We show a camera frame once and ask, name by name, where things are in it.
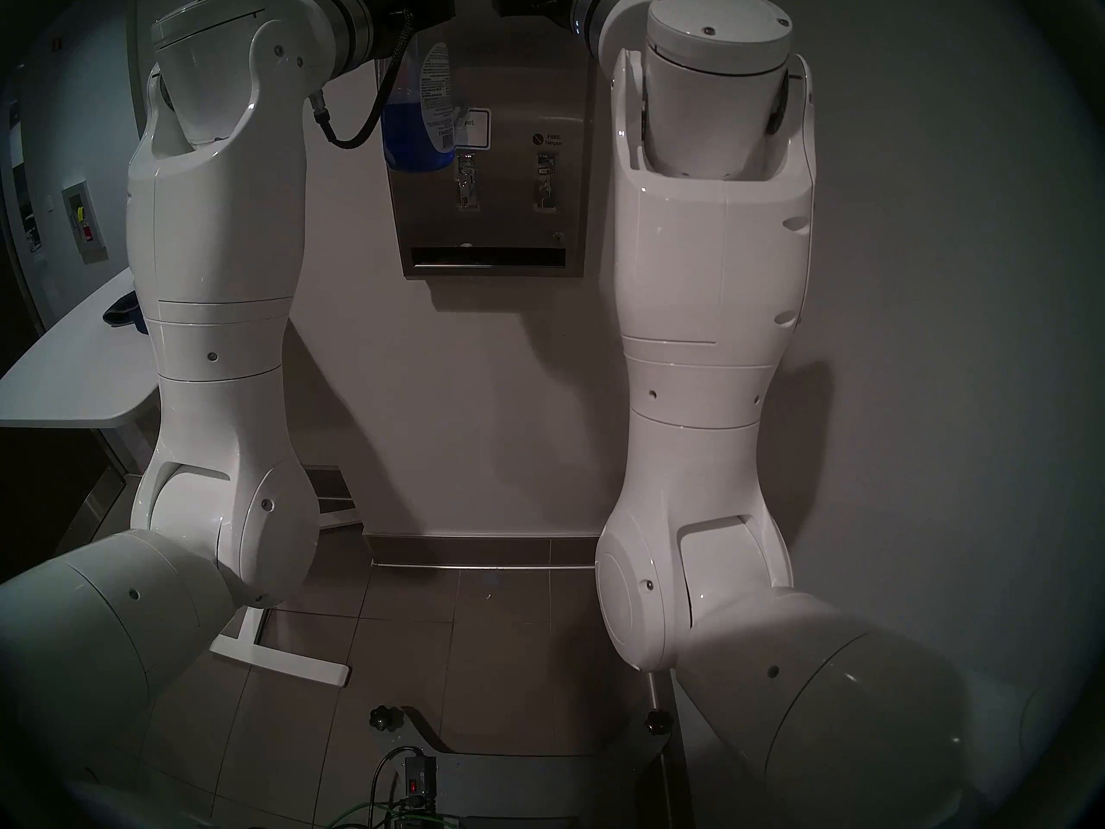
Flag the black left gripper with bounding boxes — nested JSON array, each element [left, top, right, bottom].
[[321, 0, 457, 58]]

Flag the blue cleaner spray bottle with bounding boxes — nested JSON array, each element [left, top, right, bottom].
[[382, 37, 458, 174]]

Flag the white wall switch box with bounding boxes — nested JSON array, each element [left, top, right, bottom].
[[60, 180, 109, 267]]

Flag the black base cable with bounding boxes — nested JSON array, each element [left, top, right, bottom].
[[370, 746, 424, 818]]

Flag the grey robot base platform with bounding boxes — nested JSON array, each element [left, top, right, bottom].
[[404, 706, 671, 829]]

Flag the black box with red light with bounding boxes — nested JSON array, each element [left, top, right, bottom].
[[401, 754, 439, 813]]

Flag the thick black left wrist cable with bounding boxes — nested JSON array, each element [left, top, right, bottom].
[[311, 16, 416, 151]]

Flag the stainless steel wall dispenser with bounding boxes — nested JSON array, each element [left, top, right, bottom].
[[369, 0, 616, 278]]

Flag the green cable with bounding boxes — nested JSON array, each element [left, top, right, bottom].
[[324, 800, 424, 829]]

